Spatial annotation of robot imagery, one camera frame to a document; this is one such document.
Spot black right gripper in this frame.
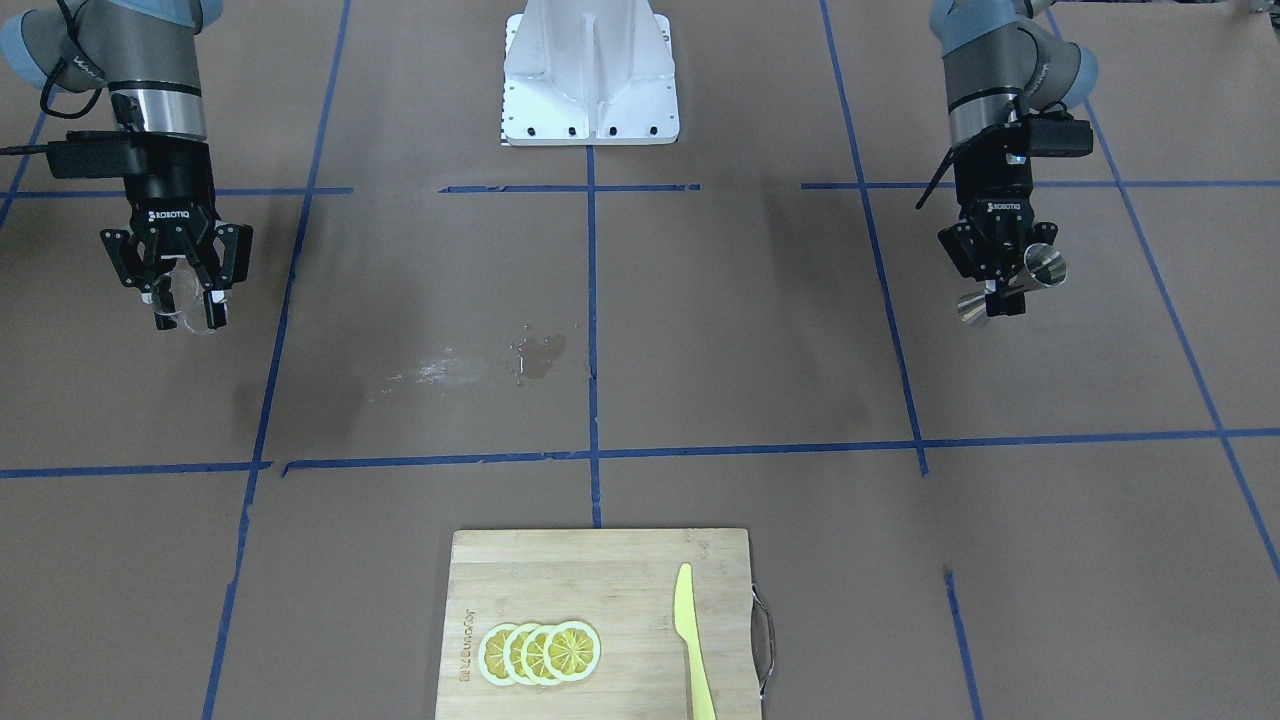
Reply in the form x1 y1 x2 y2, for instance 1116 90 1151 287
99 135 253 331

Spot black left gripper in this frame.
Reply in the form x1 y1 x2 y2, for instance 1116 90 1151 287
937 129 1059 318

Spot clear glass measuring cup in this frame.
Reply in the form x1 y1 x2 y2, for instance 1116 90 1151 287
154 261 218 336

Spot steel jigger shaker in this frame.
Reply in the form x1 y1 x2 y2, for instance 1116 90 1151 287
956 243 1068 325

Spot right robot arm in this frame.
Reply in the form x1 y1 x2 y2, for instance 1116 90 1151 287
3 1 253 332

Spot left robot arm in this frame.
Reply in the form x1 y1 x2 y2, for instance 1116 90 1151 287
929 1 1098 323

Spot yellow plastic knife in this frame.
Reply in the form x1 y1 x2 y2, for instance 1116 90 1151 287
673 562 717 719

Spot bamboo cutting board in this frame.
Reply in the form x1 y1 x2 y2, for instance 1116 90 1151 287
434 528 763 719

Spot lemon slice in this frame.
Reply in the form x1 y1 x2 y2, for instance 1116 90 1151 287
517 625 561 687
543 620 602 682
502 623 540 685
479 623 518 687

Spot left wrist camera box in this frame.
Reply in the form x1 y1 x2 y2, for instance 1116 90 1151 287
1004 117 1094 158

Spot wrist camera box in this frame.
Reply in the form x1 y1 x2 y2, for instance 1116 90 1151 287
46 136 147 179
1004 117 1094 158

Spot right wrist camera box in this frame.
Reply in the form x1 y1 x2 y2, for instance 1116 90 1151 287
46 136 147 179

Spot metal cutting board handle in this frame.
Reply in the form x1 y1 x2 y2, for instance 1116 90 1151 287
750 584 776 705

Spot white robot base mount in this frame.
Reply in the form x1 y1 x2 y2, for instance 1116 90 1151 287
500 1 681 147

